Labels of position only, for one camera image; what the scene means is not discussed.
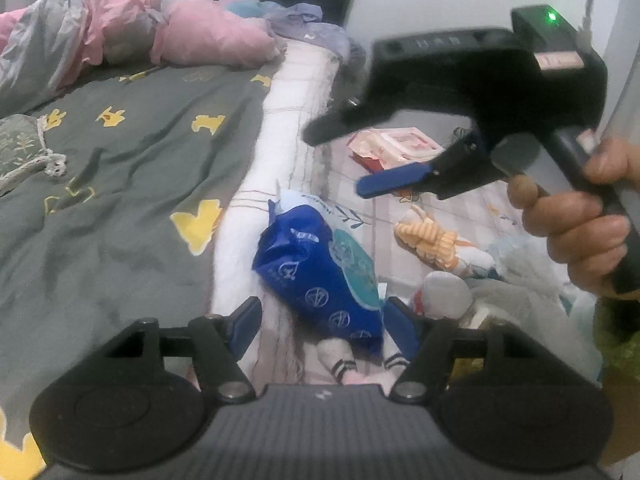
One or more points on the grey bed sheet yellow print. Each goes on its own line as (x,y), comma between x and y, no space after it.
(125,200)

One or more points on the blue and white packet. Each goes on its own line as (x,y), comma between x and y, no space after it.
(325,207)

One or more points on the white striped sock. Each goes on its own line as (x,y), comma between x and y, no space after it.
(335,355)
(395,360)

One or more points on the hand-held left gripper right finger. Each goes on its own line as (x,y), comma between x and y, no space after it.
(400,327)

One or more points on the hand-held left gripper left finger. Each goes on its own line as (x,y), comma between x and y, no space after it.
(245,322)

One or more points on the person's right hand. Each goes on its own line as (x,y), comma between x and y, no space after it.
(565,220)

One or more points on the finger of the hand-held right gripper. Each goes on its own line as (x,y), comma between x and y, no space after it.
(395,178)
(330,127)

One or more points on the light blue pillow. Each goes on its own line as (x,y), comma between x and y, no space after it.
(245,8)

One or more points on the light blue fluffy cloth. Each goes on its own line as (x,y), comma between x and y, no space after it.
(530,305)

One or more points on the green garment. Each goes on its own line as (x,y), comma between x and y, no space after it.
(617,340)

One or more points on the blue plastic bag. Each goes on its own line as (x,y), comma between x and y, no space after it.
(310,280)

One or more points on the orange striped sock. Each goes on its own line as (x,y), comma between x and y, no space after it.
(430,242)

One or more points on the white checkered blanket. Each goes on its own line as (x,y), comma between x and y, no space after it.
(295,125)

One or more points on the pink and grey quilt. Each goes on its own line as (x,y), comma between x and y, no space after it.
(200,35)

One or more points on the large cardboard box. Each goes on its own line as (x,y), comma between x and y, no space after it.
(622,410)

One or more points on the grey lace cushion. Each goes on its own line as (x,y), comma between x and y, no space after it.
(20,150)

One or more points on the purple cloth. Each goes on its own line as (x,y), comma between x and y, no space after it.
(300,17)

